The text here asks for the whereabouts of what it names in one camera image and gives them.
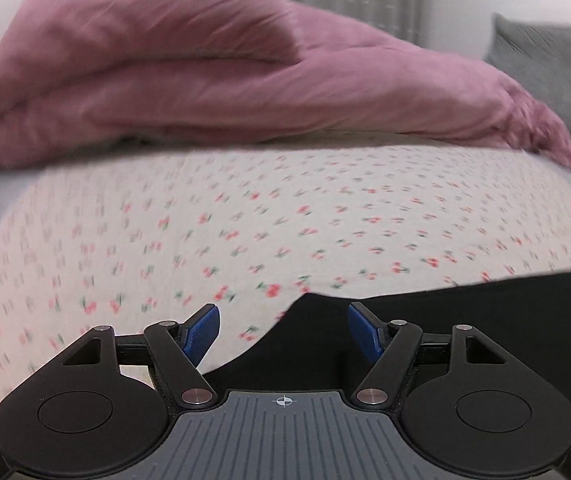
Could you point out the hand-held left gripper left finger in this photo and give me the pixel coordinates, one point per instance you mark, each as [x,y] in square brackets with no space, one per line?
[200,332]

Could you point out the pink pillow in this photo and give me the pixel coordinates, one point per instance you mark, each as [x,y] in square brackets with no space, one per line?
[155,15]

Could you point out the pink duvet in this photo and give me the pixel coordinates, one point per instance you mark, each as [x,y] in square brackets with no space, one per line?
[315,95]

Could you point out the grey quilted pillow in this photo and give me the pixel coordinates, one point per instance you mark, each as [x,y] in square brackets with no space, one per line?
[550,75]

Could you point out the black pants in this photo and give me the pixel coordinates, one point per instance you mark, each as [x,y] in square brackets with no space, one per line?
[470,305]

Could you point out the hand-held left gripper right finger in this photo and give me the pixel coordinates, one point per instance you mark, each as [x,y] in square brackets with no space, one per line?
[363,332]

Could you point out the cherry print bed sheet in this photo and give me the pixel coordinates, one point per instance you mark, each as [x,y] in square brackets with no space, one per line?
[245,215]

